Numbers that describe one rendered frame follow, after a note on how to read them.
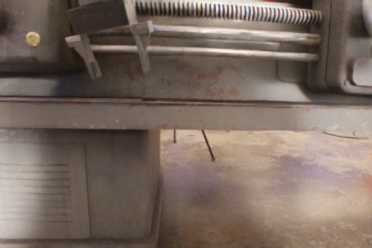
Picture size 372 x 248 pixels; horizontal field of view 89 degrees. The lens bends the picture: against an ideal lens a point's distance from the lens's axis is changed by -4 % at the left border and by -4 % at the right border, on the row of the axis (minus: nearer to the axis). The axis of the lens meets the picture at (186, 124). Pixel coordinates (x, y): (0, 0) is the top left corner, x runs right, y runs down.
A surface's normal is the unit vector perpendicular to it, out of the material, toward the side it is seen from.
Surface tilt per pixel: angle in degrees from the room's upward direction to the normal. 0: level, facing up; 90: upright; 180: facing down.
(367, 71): 90
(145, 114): 90
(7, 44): 90
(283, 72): 90
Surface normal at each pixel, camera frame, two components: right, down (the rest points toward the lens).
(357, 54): 0.07, 0.13
